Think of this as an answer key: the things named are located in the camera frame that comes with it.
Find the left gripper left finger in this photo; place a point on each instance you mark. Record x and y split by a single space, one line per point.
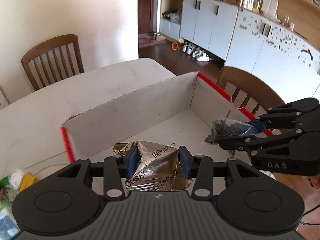
117 167

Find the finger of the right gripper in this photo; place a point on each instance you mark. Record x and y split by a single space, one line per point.
285 144
260 123

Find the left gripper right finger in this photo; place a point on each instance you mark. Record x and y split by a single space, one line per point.
200 168

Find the dark granule plastic bag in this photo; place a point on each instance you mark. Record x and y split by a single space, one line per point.
226 127

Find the silver foil snack bag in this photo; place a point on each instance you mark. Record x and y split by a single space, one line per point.
158 168

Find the yellow small carton box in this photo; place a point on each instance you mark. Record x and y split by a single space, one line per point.
27 181

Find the right human hand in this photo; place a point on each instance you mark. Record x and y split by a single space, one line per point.
315 181

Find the red shoe box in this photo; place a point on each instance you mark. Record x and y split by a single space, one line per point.
178 111

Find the white crystal plastic bag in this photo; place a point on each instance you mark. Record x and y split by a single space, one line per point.
16 178

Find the wooden dining chair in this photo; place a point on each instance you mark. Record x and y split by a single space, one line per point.
53 60

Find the dark brown door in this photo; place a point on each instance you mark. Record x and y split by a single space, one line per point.
145 16

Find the white cabinet wall unit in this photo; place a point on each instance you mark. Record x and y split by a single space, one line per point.
275 40

